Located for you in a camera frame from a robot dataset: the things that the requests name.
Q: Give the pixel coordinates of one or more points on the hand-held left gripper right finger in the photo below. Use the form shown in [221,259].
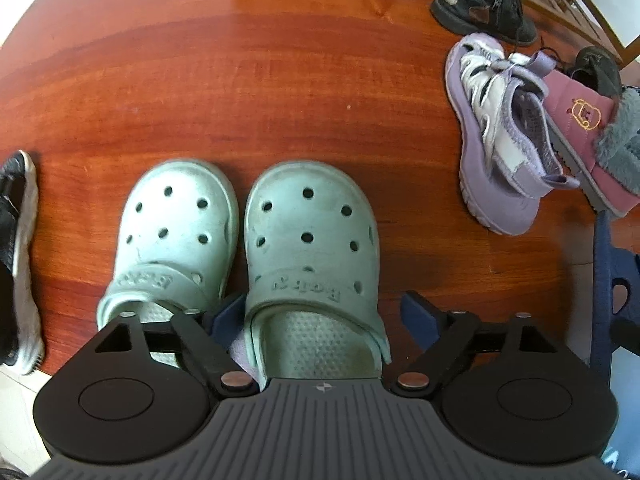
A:
[417,320]

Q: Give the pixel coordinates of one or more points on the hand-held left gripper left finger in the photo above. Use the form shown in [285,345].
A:
[227,320]

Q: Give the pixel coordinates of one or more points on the mint green clog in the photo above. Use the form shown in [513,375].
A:
[170,220]
[310,230]

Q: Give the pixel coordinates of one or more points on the purple sneaker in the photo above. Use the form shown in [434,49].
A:
[480,160]

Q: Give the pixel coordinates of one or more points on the blue slipper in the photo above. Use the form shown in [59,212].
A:
[612,285]

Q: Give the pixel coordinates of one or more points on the pink furry slipper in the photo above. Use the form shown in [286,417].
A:
[575,125]

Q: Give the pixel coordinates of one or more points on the black lace-up boot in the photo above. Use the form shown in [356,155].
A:
[480,0]
[597,67]

